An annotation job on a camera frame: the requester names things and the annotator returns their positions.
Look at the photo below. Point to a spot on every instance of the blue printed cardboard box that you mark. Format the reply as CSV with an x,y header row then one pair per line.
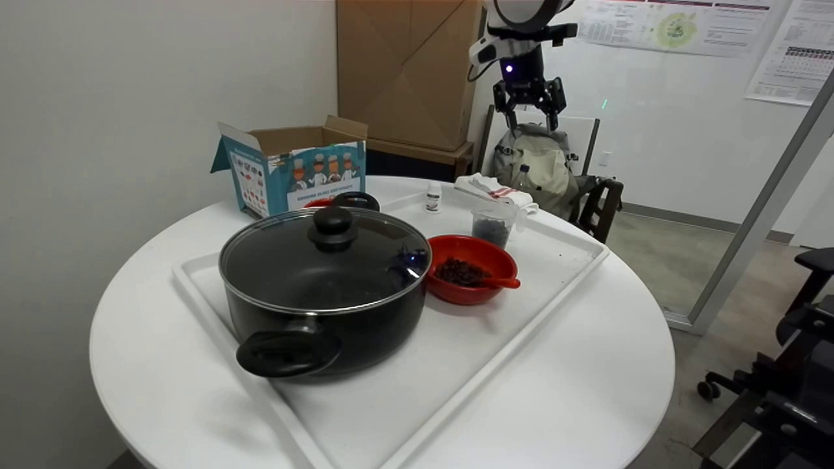
x,y
297,177

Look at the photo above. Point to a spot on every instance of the small glass shaker bottle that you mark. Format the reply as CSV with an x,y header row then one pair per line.
x,y
435,199

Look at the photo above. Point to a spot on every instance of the wall poster green circle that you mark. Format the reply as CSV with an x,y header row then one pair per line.
x,y
678,26

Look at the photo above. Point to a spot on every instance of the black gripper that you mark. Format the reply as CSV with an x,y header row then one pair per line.
x,y
522,73

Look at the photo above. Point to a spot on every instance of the clear plastic jug dark contents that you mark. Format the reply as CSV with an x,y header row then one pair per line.
x,y
493,226

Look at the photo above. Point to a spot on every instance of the black robot stand frame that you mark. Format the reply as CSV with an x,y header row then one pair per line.
x,y
796,392

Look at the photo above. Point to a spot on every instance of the grey metal frame post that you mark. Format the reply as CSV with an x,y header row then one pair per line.
x,y
758,216

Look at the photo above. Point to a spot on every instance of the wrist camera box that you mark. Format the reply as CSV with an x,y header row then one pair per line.
x,y
484,52

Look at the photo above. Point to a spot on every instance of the black cooking pot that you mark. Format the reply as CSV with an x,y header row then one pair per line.
x,y
349,334

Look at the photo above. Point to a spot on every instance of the glass pot lid black knob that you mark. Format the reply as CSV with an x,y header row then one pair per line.
x,y
297,268

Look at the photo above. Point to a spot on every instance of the wall poster with text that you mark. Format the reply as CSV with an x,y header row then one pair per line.
x,y
796,61

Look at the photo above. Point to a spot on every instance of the white towel red stripe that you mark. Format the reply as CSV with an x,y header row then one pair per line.
x,y
489,186

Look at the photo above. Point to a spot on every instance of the white plastic tray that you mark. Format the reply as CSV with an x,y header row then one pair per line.
x,y
486,347

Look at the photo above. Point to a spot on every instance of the dark wooden chair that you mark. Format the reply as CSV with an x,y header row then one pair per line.
x,y
600,205

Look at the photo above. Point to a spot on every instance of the large brown cardboard box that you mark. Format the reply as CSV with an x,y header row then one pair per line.
x,y
406,69

